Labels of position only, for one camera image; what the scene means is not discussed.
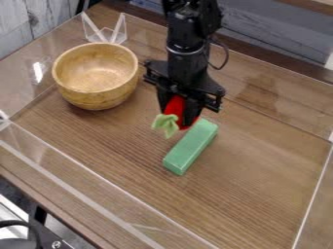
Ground clear acrylic front panel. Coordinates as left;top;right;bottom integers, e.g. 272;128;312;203
0;111;216;249

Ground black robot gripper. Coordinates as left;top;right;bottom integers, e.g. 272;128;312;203
144;53;225;126

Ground green rectangular block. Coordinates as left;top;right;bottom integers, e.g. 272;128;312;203
163;119;217;176

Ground black table leg bracket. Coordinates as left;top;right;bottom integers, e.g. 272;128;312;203
27;206;73;249

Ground clear acrylic corner bracket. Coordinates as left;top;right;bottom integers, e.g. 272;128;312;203
80;13;126;45

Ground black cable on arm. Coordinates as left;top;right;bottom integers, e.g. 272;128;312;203
207;35;229;71

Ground wooden bowl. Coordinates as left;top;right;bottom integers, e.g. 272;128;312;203
52;43;138;110

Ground red plush strawberry toy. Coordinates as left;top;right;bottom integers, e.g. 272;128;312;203
151;95;196;139

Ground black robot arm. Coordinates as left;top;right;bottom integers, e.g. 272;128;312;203
144;0;228;129

